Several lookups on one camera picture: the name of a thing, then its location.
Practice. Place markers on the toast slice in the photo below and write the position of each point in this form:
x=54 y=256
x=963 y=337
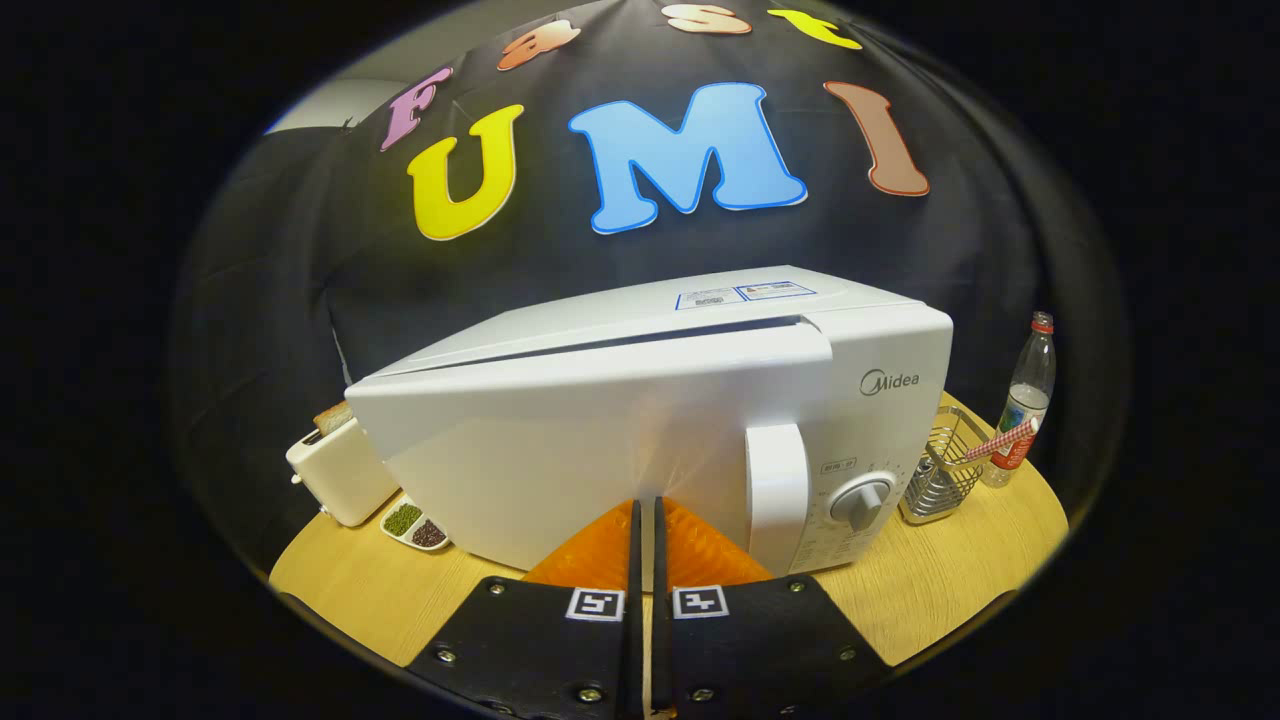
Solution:
x=333 y=418

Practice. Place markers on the red white striped straw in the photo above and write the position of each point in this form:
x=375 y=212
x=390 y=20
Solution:
x=1000 y=440

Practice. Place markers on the white toaster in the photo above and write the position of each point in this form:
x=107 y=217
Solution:
x=340 y=475

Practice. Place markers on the white divided bean dish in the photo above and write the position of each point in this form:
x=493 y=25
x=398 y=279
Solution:
x=415 y=525

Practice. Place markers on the clear plastic water bottle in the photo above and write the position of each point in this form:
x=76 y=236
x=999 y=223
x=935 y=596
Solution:
x=1035 y=370

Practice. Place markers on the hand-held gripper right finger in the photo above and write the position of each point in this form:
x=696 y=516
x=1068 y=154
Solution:
x=660 y=650

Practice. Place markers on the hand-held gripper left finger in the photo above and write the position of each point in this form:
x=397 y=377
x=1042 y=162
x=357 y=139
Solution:
x=633 y=650

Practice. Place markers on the white microwave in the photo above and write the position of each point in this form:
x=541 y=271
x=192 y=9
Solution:
x=550 y=440

